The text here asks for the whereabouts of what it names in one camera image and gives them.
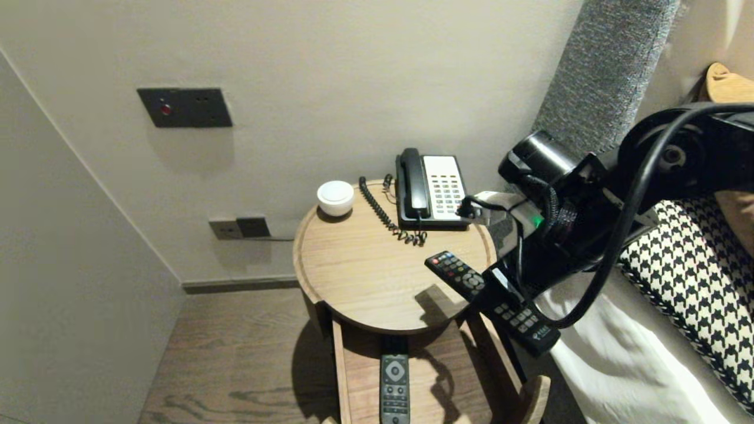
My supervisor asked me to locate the black telephone handset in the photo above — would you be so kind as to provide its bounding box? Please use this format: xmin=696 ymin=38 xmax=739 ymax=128
xmin=396 ymin=148 xmax=431 ymax=219

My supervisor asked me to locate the wooden nightstand drawer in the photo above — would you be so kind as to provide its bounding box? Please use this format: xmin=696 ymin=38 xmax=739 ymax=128
xmin=321 ymin=291 xmax=552 ymax=424

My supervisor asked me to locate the beige padded headboard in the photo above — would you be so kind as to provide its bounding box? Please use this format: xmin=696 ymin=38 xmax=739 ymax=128
xmin=636 ymin=0 xmax=754 ymax=112

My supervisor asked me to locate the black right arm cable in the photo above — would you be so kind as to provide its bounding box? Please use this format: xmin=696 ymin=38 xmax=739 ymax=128
xmin=543 ymin=102 xmax=754 ymax=330

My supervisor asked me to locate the black remote with grey ring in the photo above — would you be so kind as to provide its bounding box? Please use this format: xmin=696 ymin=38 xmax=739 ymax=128
xmin=380 ymin=353 xmax=412 ymax=424

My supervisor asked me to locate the black coiled telephone cord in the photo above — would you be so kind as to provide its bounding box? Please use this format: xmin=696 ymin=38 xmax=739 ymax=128
xmin=359 ymin=175 xmax=428 ymax=246

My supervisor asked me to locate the dark wall socket panel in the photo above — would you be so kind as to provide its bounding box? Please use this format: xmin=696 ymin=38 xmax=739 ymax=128
xmin=137 ymin=88 xmax=233 ymax=128

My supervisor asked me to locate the wooden baseboard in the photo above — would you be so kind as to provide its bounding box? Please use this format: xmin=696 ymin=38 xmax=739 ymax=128
xmin=181 ymin=277 xmax=301 ymax=295

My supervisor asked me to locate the white bed sheet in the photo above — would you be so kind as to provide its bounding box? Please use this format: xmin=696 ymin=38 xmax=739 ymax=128
xmin=533 ymin=268 xmax=754 ymax=424

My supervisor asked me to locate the grey fabric headboard panel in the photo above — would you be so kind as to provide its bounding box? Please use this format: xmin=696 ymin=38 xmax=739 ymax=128
xmin=489 ymin=0 xmax=681 ymax=260

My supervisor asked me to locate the black remote with coloured buttons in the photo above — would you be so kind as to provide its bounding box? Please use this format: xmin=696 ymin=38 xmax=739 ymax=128
xmin=425 ymin=250 xmax=561 ymax=357

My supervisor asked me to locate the grey and black wall outlet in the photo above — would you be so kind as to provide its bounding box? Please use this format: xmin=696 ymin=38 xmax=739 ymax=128
xmin=209 ymin=217 xmax=272 ymax=241

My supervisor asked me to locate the grey fabric bed base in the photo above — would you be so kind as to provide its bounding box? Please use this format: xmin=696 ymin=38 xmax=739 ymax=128
xmin=501 ymin=342 xmax=585 ymax=424

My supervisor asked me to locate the black white houndstooth pillow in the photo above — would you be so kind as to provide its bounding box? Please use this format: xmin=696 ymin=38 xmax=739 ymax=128
xmin=616 ymin=197 xmax=754 ymax=413

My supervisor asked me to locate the round wooden nightstand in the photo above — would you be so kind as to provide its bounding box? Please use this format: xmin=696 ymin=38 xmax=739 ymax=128
xmin=293 ymin=178 xmax=497 ymax=337

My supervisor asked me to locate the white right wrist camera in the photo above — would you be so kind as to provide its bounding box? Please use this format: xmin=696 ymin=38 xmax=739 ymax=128
xmin=458 ymin=190 xmax=546 ymax=234

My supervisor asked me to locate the mustard yellow pillow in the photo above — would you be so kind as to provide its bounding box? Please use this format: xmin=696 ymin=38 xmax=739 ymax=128
xmin=704 ymin=62 xmax=754 ymax=249

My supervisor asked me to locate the black white desk telephone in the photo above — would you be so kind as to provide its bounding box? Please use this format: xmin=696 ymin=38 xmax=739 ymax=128
xmin=395 ymin=155 xmax=474 ymax=230

